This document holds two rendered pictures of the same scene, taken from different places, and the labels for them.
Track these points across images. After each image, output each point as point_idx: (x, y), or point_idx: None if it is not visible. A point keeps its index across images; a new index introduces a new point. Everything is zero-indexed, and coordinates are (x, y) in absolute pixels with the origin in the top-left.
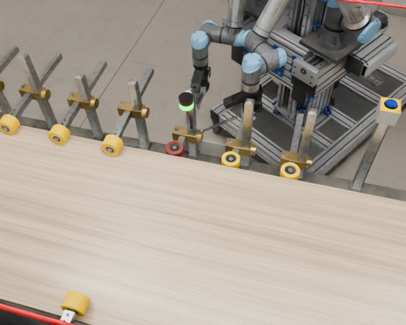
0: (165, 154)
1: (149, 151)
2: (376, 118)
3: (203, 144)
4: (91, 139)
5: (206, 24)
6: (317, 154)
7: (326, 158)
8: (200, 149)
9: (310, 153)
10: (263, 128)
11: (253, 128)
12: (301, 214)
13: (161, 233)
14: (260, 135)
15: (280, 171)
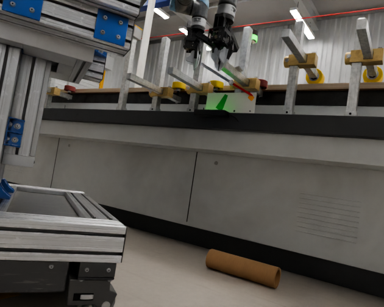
0: (267, 84)
1: (281, 84)
2: (141, 36)
3: (228, 98)
4: (340, 83)
5: None
6: (30, 192)
7: (31, 186)
8: (230, 107)
9: (35, 194)
10: (56, 208)
11: (77, 205)
12: None
13: None
14: (78, 203)
15: (184, 86)
